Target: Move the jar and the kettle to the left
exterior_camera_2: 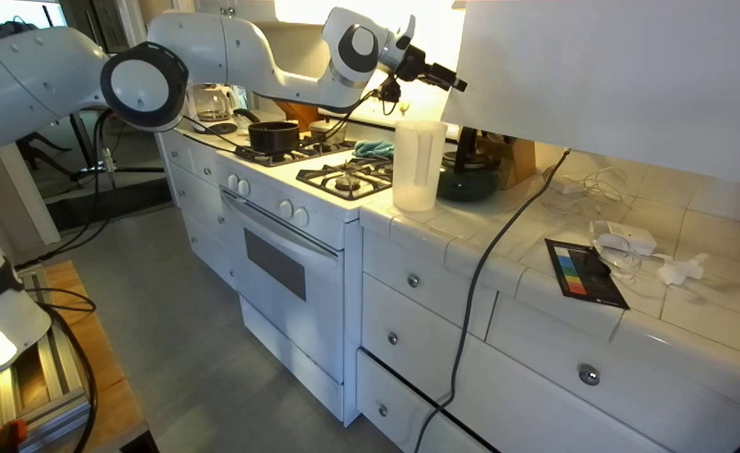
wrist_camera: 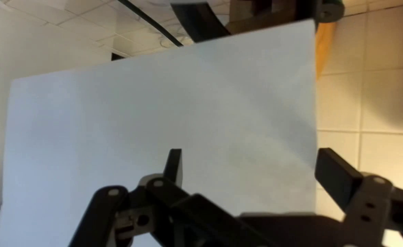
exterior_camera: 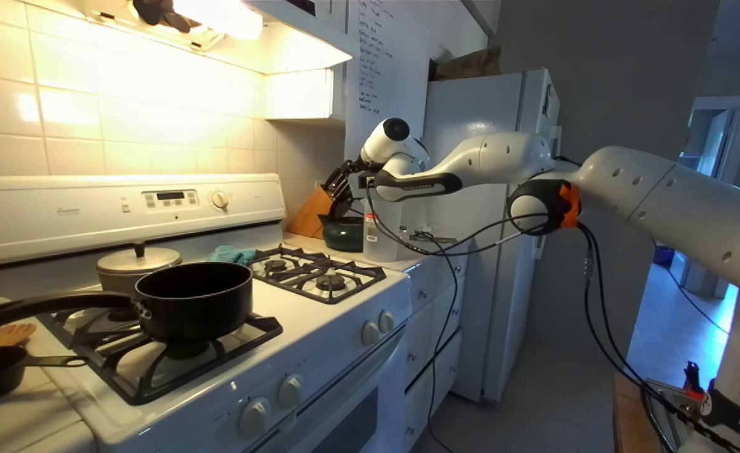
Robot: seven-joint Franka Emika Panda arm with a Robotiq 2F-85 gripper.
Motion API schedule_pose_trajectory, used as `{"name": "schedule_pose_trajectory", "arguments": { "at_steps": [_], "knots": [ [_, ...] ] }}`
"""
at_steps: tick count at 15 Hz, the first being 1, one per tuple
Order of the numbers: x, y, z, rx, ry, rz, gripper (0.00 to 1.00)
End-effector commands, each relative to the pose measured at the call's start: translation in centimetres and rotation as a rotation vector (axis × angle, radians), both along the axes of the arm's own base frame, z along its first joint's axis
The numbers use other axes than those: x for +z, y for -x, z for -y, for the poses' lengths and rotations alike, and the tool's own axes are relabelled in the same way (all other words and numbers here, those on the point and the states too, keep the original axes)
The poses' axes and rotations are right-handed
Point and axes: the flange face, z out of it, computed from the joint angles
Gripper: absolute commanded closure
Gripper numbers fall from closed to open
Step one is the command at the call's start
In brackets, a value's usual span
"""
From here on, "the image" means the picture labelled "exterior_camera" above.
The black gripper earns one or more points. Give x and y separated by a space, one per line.
362 178

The translucent plastic jar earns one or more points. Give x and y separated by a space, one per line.
381 240

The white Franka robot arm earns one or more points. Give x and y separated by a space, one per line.
688 209

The black cast iron stove grate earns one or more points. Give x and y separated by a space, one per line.
133 372
320 275

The handwritten paper list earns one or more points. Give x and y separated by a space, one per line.
386 59

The white upper cabinet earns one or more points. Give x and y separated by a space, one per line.
404 50

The white stove knob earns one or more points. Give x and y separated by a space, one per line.
289 390
254 415
370 333
386 319

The brown cardboard box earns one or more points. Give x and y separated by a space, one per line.
466 65

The white range hood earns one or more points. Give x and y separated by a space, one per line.
284 38

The white drawer cabinet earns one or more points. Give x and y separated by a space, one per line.
422 336

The white refrigerator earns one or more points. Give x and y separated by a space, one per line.
492 317

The black saucepan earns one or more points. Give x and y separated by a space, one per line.
193 298

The small pot with steel lid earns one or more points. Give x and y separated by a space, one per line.
133 264

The small dark brown object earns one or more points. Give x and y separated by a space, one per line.
162 10

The white gas stove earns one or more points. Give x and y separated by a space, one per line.
176 418

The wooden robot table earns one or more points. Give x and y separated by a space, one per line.
629 418

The wooden spatula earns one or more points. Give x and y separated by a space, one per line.
8 336

